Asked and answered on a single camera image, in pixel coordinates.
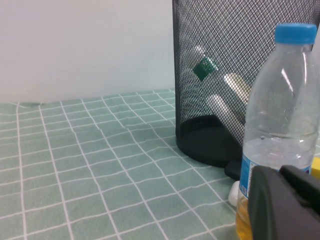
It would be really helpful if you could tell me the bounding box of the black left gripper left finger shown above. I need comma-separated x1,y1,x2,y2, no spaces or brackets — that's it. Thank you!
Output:
247,165,320,240

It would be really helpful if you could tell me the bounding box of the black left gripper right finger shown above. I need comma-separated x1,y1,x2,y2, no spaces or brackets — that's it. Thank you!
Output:
278,164,320,215

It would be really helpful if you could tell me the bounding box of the clear bottle cream cap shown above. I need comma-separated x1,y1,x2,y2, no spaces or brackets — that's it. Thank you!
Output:
206,94,247,133

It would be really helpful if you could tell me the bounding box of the whitish bottle green label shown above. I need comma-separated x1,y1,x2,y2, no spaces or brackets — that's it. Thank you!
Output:
191,44,252,118

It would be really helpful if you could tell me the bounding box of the black mesh wastebasket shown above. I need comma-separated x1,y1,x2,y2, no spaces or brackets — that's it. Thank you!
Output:
171,0,320,168

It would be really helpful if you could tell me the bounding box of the yellow block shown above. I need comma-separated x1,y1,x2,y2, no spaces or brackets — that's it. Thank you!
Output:
311,157,320,176

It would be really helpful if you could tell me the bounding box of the white earbud case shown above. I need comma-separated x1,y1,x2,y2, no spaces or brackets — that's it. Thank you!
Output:
226,181,241,207

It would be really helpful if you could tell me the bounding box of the black remote control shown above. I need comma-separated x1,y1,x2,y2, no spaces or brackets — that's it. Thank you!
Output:
224,161,243,180

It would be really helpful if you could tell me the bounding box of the clear bottle blue cap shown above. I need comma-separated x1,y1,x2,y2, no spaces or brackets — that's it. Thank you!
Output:
235,22,320,240

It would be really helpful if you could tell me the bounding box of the green checked tablecloth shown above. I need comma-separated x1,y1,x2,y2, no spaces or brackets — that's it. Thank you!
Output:
0,88,320,240

